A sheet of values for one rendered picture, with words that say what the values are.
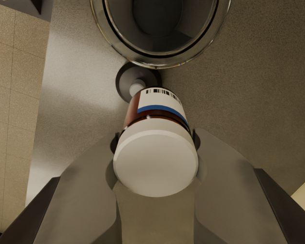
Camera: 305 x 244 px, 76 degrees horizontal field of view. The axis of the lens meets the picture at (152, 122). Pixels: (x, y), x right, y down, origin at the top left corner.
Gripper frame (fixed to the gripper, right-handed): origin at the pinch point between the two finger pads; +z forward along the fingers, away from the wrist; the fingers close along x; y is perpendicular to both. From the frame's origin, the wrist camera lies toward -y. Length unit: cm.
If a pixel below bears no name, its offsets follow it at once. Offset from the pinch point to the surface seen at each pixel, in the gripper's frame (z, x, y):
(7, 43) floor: 123, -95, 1
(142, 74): 25.2, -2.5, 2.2
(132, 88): 22.2, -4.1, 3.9
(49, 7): 121, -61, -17
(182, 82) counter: 28.8, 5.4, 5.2
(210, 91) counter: 28.8, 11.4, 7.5
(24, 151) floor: 123, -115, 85
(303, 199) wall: 28, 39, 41
